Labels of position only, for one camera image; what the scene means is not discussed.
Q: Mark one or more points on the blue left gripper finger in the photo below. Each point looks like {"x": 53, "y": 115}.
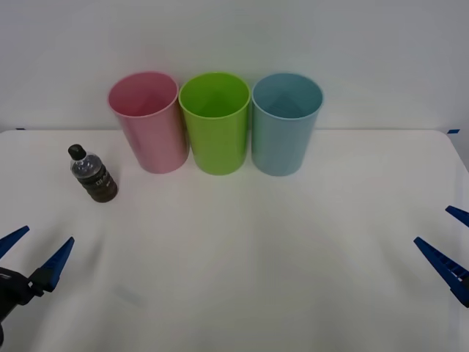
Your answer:
{"x": 11, "y": 240}
{"x": 55, "y": 264}

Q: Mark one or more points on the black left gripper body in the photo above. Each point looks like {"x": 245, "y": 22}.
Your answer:
{"x": 12, "y": 289}

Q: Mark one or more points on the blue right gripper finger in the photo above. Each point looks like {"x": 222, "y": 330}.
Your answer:
{"x": 450, "y": 273}
{"x": 459, "y": 215}

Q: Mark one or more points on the small dark plastic bottle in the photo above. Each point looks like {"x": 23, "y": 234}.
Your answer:
{"x": 97, "y": 179}

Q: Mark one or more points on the pink plastic bin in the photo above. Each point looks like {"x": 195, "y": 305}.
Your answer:
{"x": 154, "y": 139}

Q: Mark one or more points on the pale blue plastic bin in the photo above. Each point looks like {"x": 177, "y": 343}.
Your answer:
{"x": 280, "y": 146}

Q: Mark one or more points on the green plastic bin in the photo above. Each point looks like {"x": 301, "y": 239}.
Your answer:
{"x": 218, "y": 146}

